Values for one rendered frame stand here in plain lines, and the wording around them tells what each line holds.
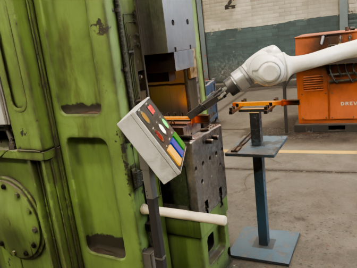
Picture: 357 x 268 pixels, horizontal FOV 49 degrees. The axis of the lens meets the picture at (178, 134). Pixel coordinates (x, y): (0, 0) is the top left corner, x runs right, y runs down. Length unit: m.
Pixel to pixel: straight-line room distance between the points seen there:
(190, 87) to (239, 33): 7.36
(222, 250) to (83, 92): 1.25
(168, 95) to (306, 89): 3.23
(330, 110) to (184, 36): 3.65
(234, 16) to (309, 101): 4.73
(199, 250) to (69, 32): 1.32
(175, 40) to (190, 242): 1.09
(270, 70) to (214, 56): 8.55
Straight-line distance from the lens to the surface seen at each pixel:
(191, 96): 2.38
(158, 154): 1.40
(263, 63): 1.38
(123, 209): 1.98
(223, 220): 1.77
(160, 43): 1.93
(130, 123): 1.38
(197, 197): 2.06
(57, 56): 2.06
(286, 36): 9.47
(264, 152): 2.33
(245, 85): 1.57
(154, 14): 1.94
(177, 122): 2.11
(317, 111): 5.46
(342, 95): 5.40
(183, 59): 2.03
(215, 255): 2.43
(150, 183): 1.61
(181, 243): 2.26
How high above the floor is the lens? 1.44
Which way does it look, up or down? 14 degrees down
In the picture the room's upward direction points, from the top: 7 degrees counter-clockwise
